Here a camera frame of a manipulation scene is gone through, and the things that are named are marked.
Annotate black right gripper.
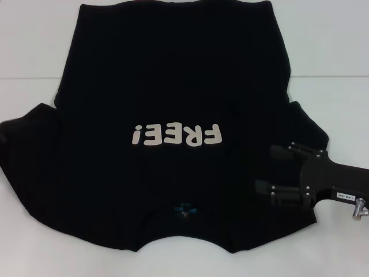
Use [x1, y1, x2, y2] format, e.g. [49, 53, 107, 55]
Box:
[254, 141, 369, 209]

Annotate black shirt with FREE print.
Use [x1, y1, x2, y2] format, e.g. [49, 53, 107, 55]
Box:
[0, 0, 330, 254]

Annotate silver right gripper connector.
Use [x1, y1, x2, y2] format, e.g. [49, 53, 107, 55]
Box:
[351, 197, 369, 222]

